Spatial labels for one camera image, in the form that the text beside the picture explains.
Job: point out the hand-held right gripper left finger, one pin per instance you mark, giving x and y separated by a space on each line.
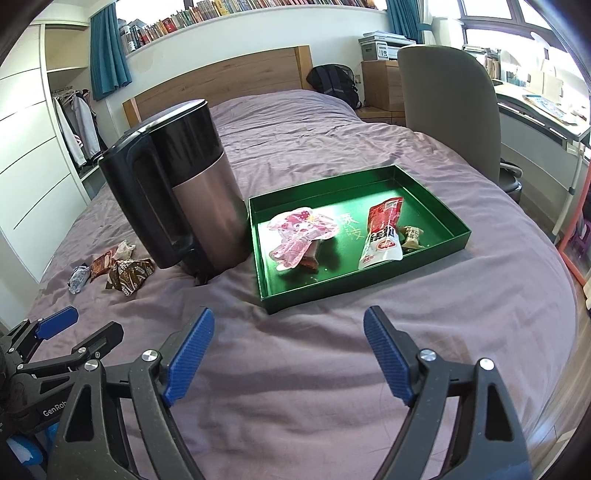
189 355

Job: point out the grey office chair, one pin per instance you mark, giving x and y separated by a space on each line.
443 101

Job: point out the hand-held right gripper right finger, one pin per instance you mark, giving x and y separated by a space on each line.
388 355

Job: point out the row of books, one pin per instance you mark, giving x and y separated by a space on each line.
207 11

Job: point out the green cardboard tray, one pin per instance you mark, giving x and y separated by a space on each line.
346 203

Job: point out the small red snack bar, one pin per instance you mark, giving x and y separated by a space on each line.
308 258

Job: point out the white printer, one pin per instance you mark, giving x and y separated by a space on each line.
378 46

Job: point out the grey desk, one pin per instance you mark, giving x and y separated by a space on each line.
531 115

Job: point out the black backpack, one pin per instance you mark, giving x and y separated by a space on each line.
332 83

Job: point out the blue grey snack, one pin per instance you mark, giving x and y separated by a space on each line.
79 277

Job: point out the wooden headboard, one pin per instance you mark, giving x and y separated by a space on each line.
231 78

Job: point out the white striped hanging garment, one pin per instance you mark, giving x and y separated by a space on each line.
69 134

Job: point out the window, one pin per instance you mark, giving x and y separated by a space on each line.
508 32

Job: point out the long red white snack packet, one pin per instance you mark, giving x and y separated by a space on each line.
381 230

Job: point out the wooden drawer cabinet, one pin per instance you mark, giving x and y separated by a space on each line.
381 85

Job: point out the white candy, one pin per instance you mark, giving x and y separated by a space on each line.
123 250

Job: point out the small beige candy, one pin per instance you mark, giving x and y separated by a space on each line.
412 236

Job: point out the teal curtain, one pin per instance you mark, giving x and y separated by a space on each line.
401 21
108 55

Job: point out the white wardrobe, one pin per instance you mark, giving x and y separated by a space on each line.
27 161

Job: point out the pink cartoon snack packet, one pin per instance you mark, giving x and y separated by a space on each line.
300 226

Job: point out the red brown snack packet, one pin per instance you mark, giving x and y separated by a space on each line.
99 265

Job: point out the brown triangular snack packet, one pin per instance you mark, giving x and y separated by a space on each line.
129 274

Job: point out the black and copper electric kettle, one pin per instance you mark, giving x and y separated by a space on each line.
203 207

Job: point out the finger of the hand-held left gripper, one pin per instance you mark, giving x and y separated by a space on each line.
57 318
99 337

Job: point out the bed with purple sheet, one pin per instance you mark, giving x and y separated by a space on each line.
300 392

